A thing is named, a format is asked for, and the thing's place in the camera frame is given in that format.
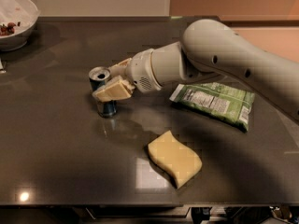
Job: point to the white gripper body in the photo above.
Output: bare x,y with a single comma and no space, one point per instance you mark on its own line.
138,69

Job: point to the yellow sponge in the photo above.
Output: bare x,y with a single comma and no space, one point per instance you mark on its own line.
178,160

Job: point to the red berries in bowl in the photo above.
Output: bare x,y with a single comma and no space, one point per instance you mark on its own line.
8,28

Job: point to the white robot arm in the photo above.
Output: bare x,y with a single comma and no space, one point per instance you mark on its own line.
207,51

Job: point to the white bowl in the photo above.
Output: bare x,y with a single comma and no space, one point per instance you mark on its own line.
24,14

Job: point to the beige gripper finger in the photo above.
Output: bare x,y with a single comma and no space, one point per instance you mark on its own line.
119,69
116,89

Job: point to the green snack bag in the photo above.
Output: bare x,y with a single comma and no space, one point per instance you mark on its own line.
218,101

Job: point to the redbull can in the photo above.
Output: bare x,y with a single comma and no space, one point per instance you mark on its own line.
100,76

